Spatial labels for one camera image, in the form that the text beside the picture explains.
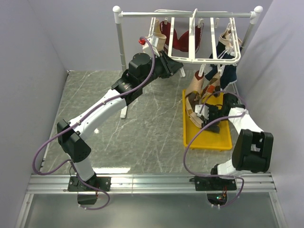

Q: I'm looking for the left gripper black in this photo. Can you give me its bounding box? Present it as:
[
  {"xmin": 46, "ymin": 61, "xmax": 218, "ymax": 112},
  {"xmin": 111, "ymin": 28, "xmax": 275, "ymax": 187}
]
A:
[{"xmin": 141, "ymin": 50, "xmax": 184, "ymax": 88}]

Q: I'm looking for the white clip drying hanger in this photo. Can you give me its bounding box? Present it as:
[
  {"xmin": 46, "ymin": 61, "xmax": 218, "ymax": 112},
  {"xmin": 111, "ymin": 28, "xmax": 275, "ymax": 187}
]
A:
[{"xmin": 148, "ymin": 9, "xmax": 241, "ymax": 65}]

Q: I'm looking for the brown beige underwear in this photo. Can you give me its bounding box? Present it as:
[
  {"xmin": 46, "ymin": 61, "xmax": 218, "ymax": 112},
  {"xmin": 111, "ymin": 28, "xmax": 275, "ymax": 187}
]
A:
[{"xmin": 185, "ymin": 91, "xmax": 204, "ymax": 128}]

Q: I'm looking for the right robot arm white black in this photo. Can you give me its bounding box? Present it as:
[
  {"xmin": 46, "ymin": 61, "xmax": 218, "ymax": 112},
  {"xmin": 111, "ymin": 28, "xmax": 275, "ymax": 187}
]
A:
[{"xmin": 195, "ymin": 93, "xmax": 274, "ymax": 190}]

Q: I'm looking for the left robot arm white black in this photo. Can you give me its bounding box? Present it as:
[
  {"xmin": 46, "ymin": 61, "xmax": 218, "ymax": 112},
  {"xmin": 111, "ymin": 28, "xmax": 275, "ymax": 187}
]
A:
[{"xmin": 57, "ymin": 51, "xmax": 183, "ymax": 191}]

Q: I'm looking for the beige underwear on hanger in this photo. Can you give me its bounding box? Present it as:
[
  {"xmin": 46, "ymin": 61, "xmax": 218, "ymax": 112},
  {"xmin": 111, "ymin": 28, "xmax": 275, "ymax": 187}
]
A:
[{"xmin": 138, "ymin": 19, "xmax": 167, "ymax": 56}]

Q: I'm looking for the patterned beige red underwear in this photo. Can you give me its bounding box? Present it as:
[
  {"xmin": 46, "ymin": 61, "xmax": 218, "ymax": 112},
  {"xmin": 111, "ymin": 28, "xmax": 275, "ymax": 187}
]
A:
[{"xmin": 185, "ymin": 71, "xmax": 221, "ymax": 101}]

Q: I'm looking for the navy blue underwear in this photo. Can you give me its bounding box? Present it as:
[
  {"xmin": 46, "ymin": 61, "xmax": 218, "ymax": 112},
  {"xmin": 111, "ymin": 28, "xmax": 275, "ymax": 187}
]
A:
[{"xmin": 204, "ymin": 46, "xmax": 238, "ymax": 90}]

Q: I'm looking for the black beige-waistband underwear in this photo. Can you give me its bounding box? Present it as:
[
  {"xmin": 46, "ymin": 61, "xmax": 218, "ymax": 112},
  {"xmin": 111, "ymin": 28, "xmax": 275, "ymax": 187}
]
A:
[{"xmin": 216, "ymin": 23, "xmax": 235, "ymax": 59}]

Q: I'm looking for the yellow plastic tray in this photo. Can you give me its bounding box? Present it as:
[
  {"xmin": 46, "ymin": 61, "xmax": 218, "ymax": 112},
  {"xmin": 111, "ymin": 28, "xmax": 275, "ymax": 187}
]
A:
[{"xmin": 182, "ymin": 90, "xmax": 232, "ymax": 151}]

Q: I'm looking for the red lace bra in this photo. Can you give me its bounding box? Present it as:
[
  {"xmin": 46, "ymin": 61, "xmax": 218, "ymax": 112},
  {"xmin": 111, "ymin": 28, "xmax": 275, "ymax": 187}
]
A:
[{"xmin": 160, "ymin": 21, "xmax": 204, "ymax": 52}]

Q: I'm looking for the metal clothes rack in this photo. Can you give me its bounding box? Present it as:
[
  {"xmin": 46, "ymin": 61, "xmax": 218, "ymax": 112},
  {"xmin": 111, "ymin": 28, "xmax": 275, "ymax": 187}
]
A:
[{"xmin": 112, "ymin": 0, "xmax": 271, "ymax": 113}]

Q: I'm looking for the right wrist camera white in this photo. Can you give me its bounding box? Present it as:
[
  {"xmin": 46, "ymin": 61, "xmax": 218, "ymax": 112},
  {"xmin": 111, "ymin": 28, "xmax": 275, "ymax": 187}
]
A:
[{"xmin": 195, "ymin": 104, "xmax": 209, "ymax": 119}]

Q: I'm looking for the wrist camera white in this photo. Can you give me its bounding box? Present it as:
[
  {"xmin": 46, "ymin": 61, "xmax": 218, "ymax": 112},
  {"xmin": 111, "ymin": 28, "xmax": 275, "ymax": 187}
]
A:
[
  {"xmin": 138, "ymin": 34, "xmax": 166, "ymax": 57},
  {"xmin": 195, "ymin": 104, "xmax": 209, "ymax": 119}
]

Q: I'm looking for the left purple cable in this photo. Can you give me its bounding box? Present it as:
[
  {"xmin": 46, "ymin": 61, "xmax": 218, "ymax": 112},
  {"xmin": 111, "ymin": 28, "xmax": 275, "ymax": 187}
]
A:
[{"xmin": 32, "ymin": 36, "xmax": 156, "ymax": 211}]

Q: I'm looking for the purple cable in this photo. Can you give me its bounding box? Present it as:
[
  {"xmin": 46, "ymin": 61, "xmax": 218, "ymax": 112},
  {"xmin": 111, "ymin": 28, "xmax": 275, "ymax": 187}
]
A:
[
  {"xmin": 183, "ymin": 90, "xmax": 249, "ymax": 209},
  {"xmin": 32, "ymin": 36, "xmax": 156, "ymax": 211}
]

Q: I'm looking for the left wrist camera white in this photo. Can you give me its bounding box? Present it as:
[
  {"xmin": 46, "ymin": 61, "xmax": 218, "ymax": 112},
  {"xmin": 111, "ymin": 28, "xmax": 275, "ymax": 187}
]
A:
[{"xmin": 138, "ymin": 34, "xmax": 166, "ymax": 57}]

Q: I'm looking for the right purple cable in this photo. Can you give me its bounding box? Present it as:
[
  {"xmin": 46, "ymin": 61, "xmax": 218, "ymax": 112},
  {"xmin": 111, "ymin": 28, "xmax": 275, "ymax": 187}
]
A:
[{"xmin": 183, "ymin": 90, "xmax": 249, "ymax": 209}]

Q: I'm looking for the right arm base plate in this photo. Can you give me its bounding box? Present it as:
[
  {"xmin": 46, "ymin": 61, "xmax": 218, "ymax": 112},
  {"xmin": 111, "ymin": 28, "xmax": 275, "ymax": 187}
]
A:
[{"xmin": 189, "ymin": 176, "xmax": 237, "ymax": 191}]

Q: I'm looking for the aluminium mounting rail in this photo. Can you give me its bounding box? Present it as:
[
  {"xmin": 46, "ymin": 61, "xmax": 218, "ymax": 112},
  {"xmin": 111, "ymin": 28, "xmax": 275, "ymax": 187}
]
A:
[{"xmin": 26, "ymin": 173, "xmax": 276, "ymax": 194}]

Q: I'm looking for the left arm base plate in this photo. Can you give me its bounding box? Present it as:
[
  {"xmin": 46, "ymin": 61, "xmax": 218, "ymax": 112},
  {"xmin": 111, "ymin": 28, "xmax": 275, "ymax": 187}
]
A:
[{"xmin": 67, "ymin": 176, "xmax": 111, "ymax": 192}]

